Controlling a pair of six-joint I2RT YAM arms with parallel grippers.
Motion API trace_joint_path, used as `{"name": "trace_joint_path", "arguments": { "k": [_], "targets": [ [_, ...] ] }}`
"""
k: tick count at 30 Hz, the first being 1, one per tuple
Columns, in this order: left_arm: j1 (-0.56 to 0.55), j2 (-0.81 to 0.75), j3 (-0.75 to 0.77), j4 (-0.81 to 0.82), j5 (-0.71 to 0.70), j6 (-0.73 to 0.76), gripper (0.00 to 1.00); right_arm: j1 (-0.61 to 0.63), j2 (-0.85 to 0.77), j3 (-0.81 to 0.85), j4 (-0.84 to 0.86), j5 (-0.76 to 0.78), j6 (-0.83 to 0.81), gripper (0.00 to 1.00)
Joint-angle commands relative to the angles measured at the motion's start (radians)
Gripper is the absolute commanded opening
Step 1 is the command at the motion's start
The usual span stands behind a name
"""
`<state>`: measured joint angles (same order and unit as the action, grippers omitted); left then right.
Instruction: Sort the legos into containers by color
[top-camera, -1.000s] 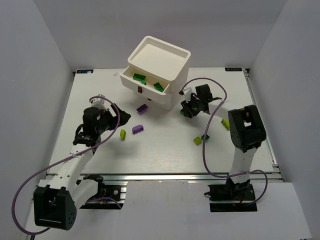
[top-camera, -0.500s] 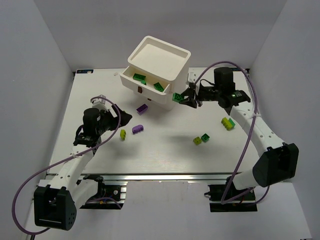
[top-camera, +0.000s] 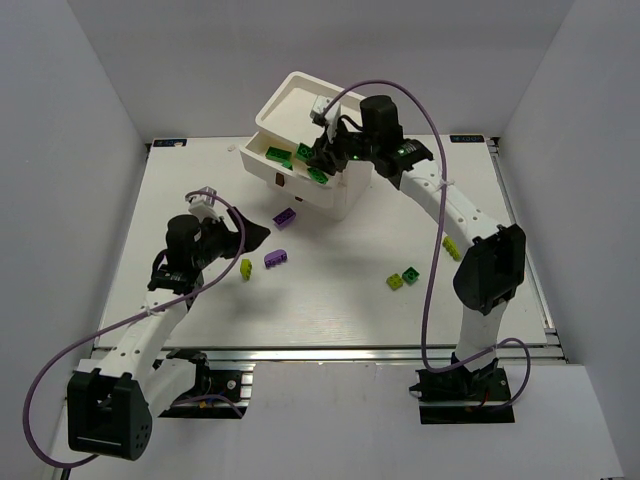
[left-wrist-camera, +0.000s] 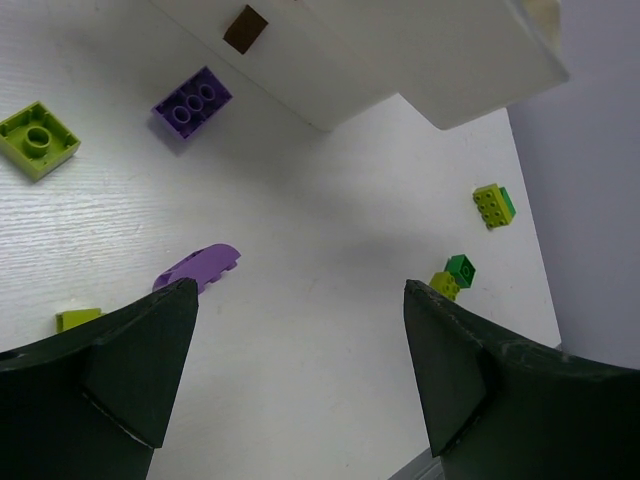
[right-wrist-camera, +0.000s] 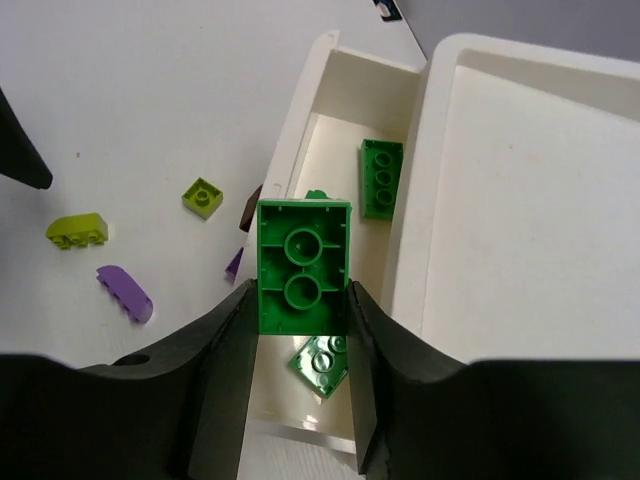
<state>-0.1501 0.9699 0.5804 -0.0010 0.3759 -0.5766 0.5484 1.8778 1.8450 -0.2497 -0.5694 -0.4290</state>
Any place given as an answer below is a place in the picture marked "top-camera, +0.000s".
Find white drawer cabinet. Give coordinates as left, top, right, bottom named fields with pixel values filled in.
left=240, top=71, right=372, bottom=220

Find dark green long lego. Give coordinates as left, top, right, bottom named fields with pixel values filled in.
left=265, top=146, right=292, bottom=162

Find lime long lego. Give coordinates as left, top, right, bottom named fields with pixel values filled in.
left=442, top=236, right=462, bottom=262
left=240, top=258, right=253, bottom=281

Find green square lego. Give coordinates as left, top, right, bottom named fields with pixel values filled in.
left=402, top=267, right=420, bottom=285

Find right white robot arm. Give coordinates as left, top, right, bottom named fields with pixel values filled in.
left=307, top=95, right=526, bottom=372

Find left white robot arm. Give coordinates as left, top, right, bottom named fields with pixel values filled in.
left=67, top=208, right=270, bottom=460

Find purple rectangular lego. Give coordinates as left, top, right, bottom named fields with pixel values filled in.
left=273, top=207, right=297, bottom=230

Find purple rounded lego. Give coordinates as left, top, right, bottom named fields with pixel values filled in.
left=264, top=249, right=288, bottom=269

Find right blue label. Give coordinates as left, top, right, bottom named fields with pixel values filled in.
left=449, top=134, right=485, bottom=143

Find blue label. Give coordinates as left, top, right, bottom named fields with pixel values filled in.
left=152, top=139, right=187, bottom=148
left=449, top=134, right=485, bottom=143

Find left blue label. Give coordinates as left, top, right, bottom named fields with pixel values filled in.
left=152, top=139, right=187, bottom=148

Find lime square lego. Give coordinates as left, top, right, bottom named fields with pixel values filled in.
left=386, top=273, right=404, bottom=291

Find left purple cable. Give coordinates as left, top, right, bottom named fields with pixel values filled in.
left=22, top=192, right=251, bottom=469

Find purple cable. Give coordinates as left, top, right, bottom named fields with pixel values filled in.
left=322, top=79, right=532, bottom=412
left=22, top=192, right=251, bottom=469

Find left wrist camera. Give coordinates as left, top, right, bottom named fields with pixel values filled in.
left=185, top=186, right=220, bottom=222

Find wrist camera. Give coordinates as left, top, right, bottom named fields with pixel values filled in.
left=185, top=186, right=220, bottom=222
left=310, top=96, right=341, bottom=147

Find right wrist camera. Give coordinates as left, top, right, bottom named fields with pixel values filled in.
left=310, top=96, right=341, bottom=147

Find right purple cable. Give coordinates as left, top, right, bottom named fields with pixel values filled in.
left=322, top=79, right=532, bottom=412

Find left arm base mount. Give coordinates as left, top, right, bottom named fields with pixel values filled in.
left=160, top=349, right=248, bottom=420

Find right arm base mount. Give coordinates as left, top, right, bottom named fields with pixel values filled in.
left=409, top=361, right=515, bottom=425

